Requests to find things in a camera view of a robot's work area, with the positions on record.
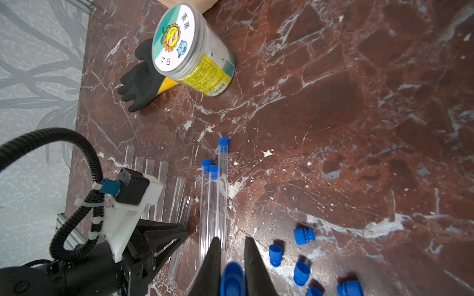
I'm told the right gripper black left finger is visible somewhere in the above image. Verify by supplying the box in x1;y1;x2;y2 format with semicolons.
189;237;221;296

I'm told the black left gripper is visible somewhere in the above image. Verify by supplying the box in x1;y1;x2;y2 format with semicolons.
122;219;188;296

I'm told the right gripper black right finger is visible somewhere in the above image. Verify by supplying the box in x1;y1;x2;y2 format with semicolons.
244;237;278;296

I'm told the clear test tube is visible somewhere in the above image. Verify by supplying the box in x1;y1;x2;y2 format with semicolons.
123;146;135;168
141;159;155;220

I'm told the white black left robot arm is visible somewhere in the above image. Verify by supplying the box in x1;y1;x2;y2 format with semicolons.
1;220;188;296

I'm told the black work glove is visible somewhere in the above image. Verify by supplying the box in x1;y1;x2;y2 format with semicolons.
117;38;178;113

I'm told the green yellow labelled round tin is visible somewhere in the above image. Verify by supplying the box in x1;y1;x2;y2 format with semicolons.
152;2;236;97

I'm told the beige ribbed flower pot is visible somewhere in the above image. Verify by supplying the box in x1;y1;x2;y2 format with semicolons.
158;0;218;14

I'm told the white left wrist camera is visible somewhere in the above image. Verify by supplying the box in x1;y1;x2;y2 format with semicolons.
88;168;164;263

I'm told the aluminium frame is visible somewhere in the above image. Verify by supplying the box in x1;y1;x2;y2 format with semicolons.
54;212;84;252

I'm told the black corrugated cable conduit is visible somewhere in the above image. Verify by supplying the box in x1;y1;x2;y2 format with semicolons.
0;127;105;263

